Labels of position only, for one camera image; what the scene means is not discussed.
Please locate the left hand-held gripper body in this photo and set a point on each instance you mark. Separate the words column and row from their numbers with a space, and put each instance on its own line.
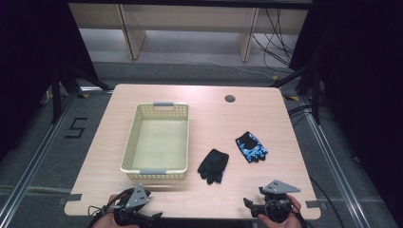
column 138, row 198

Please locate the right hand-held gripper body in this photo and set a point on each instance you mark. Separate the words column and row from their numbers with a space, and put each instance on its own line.
column 277, row 198

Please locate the black glove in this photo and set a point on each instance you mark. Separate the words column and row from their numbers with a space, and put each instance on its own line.
column 214, row 163

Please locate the blue patterned fingerless glove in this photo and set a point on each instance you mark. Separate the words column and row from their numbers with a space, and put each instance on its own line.
column 252, row 147

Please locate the yellow plastic basket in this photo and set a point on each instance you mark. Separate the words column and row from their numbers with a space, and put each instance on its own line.
column 158, row 142

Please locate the person's right hand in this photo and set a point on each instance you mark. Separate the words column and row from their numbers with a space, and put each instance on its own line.
column 293, row 215

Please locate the person's left hand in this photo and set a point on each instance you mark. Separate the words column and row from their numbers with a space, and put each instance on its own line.
column 109, row 221

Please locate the grey tape strip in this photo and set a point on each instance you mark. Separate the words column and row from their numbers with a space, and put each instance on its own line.
column 74, row 197
column 313, row 204

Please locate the yellow black floor marker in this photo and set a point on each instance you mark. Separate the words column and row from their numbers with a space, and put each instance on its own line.
column 292, row 98
column 85, row 95

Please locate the black metal stand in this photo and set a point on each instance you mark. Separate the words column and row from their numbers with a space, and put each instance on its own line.
column 68, row 85
column 309, row 85

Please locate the black curtain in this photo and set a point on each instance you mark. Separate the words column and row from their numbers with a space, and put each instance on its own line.
column 364, row 95
column 31, row 63

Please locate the light wooden shelf unit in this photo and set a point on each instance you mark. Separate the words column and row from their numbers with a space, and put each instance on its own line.
column 190, row 22

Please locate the aluminium floor rail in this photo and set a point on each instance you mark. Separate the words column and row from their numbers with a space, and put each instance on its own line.
column 34, row 158
column 335, row 164

